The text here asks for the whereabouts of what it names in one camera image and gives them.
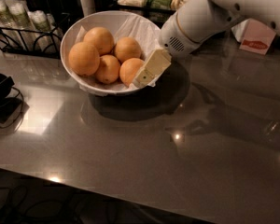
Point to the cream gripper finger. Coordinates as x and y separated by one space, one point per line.
155 64

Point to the orange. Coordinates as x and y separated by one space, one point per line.
127 48
101 38
129 69
108 71
84 59

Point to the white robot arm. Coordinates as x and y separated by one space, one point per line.
198 20

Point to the white paper bowl liner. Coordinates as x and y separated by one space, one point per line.
120 24

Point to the white bowl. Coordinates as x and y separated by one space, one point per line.
67 44

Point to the green tea packets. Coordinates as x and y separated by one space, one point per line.
159 4

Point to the cream sachet packets right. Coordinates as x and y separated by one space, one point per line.
176 4

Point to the black condiment shelf rack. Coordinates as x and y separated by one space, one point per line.
146 10

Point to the white paper cup stack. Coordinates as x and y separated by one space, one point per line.
88 7

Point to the white card red logo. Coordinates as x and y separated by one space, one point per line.
257 38

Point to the wrapped cup stack right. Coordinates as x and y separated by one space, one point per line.
42 24

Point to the wrapped cup stack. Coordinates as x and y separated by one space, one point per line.
22 20
42 24
8 25

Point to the wrapped cup stack middle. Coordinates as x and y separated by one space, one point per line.
22 20

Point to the wrapped cup stack left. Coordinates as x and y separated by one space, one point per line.
8 25

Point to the black pan on stand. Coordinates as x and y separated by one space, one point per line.
11 103

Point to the black wire cup rack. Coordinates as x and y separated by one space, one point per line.
63 24

